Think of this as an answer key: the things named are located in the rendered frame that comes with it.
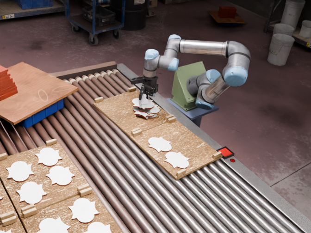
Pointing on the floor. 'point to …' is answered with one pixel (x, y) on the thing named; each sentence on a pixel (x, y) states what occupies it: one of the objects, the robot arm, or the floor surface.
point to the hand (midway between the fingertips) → (143, 102)
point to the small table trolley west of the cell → (79, 21)
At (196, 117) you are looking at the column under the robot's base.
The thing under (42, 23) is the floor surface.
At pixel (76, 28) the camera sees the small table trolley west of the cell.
